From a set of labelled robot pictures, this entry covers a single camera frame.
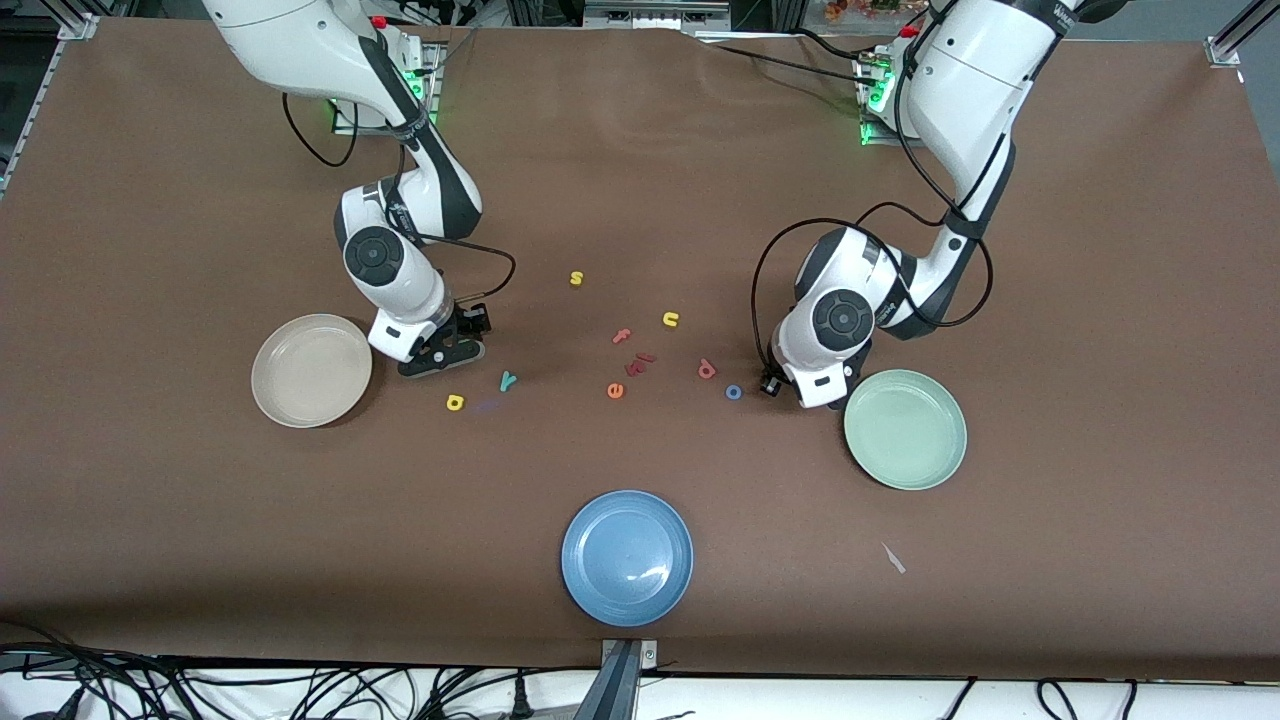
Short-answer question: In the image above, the light green plate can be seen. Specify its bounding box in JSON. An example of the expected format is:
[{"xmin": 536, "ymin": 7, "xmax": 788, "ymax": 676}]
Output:
[{"xmin": 843, "ymin": 369, "xmax": 969, "ymax": 492}]

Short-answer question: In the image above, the beige brown plate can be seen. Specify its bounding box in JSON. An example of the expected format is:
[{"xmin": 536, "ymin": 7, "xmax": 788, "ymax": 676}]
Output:
[{"xmin": 251, "ymin": 314, "xmax": 374, "ymax": 429}]

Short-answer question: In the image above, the brown table cover sheet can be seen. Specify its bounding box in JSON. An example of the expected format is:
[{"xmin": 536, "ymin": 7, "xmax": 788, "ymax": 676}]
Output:
[{"xmin": 0, "ymin": 18, "xmax": 1280, "ymax": 681}]

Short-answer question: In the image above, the blue plate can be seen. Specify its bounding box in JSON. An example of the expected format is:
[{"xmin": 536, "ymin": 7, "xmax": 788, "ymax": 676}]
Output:
[{"xmin": 561, "ymin": 489, "xmax": 694, "ymax": 628}]

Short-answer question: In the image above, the grey metal box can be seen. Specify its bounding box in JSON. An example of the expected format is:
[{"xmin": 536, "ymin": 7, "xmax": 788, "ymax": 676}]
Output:
[{"xmin": 583, "ymin": 0, "xmax": 733, "ymax": 31}]

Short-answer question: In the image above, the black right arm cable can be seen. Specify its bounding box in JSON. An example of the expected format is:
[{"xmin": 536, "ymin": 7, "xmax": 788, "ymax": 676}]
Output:
[{"xmin": 283, "ymin": 95, "xmax": 517, "ymax": 323}]

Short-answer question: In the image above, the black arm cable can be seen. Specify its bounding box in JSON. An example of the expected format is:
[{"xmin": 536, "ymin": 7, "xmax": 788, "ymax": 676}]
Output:
[
  {"xmin": 750, "ymin": 10, "xmax": 1013, "ymax": 386},
  {"xmin": 283, "ymin": 95, "xmax": 517, "ymax": 323}
]

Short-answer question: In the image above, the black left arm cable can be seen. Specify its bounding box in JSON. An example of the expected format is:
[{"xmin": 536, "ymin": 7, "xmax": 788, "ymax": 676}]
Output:
[{"xmin": 750, "ymin": 10, "xmax": 1013, "ymax": 386}]

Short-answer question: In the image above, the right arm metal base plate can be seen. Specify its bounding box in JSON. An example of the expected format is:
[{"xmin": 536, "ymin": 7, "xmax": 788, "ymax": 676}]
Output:
[{"xmin": 330, "ymin": 40, "xmax": 442, "ymax": 137}]

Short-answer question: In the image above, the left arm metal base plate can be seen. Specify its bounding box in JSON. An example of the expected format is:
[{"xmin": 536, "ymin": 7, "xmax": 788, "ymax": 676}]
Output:
[{"xmin": 855, "ymin": 50, "xmax": 901, "ymax": 149}]

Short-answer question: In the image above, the thin black base cable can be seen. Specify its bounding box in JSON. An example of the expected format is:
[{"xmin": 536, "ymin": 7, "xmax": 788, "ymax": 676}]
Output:
[{"xmin": 690, "ymin": 30, "xmax": 881, "ymax": 91}]

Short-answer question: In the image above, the grey metal camera mount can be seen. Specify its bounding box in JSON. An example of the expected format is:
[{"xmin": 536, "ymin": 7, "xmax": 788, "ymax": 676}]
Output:
[{"xmin": 573, "ymin": 638, "xmax": 661, "ymax": 720}]

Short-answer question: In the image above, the long aluminium edge rail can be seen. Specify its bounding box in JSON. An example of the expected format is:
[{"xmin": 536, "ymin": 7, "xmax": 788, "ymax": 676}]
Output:
[{"xmin": 0, "ymin": 12, "xmax": 101, "ymax": 196}]

